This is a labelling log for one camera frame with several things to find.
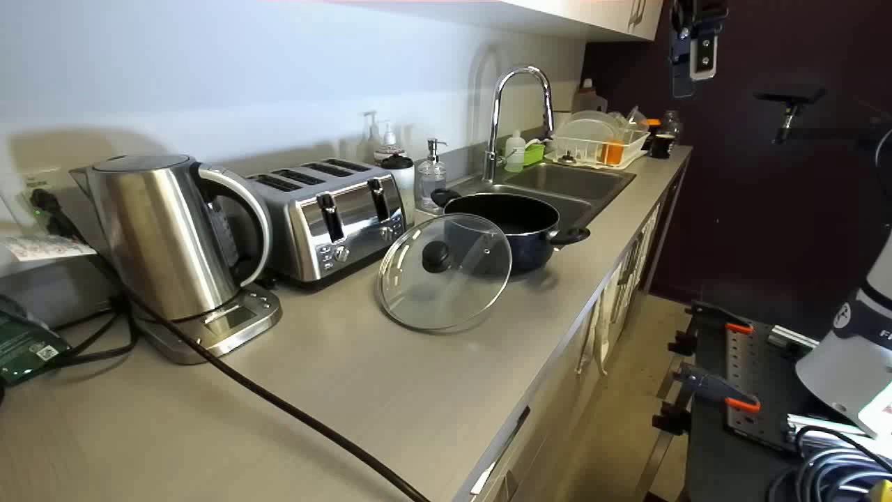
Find white dish rack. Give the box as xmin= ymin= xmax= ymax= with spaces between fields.
xmin=547 ymin=109 xmax=651 ymax=174

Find stainless steel electric kettle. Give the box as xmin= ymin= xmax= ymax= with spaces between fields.
xmin=70 ymin=153 xmax=275 ymax=323

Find black perforated breadboard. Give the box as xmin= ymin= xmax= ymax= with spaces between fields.
xmin=721 ymin=323 xmax=818 ymax=449

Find bundle of blue-white cables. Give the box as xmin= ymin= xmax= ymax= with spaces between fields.
xmin=770 ymin=428 xmax=892 ymax=502

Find metal cabinet door handle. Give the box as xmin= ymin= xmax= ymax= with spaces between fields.
xmin=572 ymin=304 xmax=600 ymax=380
xmin=594 ymin=283 xmax=616 ymax=373

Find metal drawer handle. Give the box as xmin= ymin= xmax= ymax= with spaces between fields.
xmin=469 ymin=404 xmax=533 ymax=499

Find grey kitchen base cabinets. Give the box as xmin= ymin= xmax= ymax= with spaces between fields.
xmin=476 ymin=166 xmax=690 ymax=502

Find orange cup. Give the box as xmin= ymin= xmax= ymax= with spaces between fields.
xmin=600 ymin=138 xmax=627 ymax=170

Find black camera on stand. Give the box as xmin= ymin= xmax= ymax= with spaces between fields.
xmin=753 ymin=81 xmax=892 ymax=150

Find stainless steel four-slot toaster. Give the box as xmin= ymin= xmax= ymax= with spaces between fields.
xmin=243 ymin=156 xmax=413 ymax=286

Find glass lid with black knob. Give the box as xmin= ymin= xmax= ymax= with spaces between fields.
xmin=374 ymin=213 xmax=516 ymax=337

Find green packet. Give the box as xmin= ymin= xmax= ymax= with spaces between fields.
xmin=0 ymin=294 xmax=73 ymax=389

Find black clamp with orange handle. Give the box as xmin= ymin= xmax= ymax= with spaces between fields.
xmin=665 ymin=301 xmax=759 ymax=360
xmin=671 ymin=366 xmax=764 ymax=440

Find black cooking pot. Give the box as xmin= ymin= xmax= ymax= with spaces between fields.
xmin=428 ymin=187 xmax=594 ymax=277

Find steel kettle base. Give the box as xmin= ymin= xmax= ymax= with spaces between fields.
xmin=136 ymin=283 xmax=283 ymax=366

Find clear soap dispenser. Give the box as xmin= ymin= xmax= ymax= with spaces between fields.
xmin=413 ymin=138 xmax=448 ymax=213

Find stainless steel double sink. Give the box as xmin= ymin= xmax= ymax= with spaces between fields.
xmin=455 ymin=160 xmax=639 ymax=235

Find black plug with cable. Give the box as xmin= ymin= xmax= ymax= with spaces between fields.
xmin=24 ymin=187 xmax=136 ymax=371

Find long black power cable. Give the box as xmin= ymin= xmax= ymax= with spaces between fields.
xmin=109 ymin=291 xmax=431 ymax=502

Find chrome kitchen faucet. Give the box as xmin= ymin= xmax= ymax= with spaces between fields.
xmin=484 ymin=65 xmax=556 ymax=178

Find black robot table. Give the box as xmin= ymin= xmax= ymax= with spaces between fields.
xmin=680 ymin=301 xmax=892 ymax=502

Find white box with label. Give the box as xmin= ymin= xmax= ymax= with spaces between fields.
xmin=0 ymin=227 xmax=113 ymax=330

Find beige wall cabinet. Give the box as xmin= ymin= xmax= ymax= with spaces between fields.
xmin=499 ymin=0 xmax=665 ymax=42

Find small black object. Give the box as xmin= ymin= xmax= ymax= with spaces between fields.
xmin=646 ymin=129 xmax=678 ymax=162

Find white jar with black lid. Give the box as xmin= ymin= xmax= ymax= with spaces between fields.
xmin=379 ymin=150 xmax=417 ymax=213

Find clear glass carafe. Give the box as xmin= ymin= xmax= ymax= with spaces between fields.
xmin=356 ymin=109 xmax=386 ymax=162

